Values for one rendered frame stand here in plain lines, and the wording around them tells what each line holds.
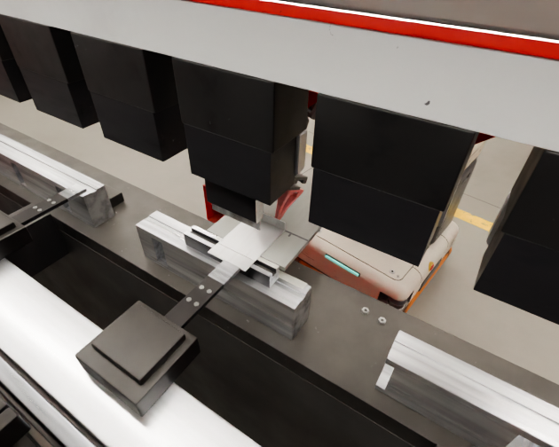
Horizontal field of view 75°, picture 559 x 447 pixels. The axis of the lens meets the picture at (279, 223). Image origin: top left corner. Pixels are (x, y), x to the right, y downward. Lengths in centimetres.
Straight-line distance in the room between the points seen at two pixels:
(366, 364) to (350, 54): 52
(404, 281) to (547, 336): 78
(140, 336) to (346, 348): 36
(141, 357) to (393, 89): 43
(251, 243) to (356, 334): 26
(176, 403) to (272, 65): 43
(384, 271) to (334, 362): 104
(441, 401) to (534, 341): 151
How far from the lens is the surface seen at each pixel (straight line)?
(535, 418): 65
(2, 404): 56
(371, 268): 169
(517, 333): 211
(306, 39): 38
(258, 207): 57
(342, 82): 37
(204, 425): 53
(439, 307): 203
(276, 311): 67
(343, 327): 74
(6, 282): 79
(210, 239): 72
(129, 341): 55
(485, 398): 63
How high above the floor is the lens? 147
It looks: 40 degrees down
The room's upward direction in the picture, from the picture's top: 2 degrees clockwise
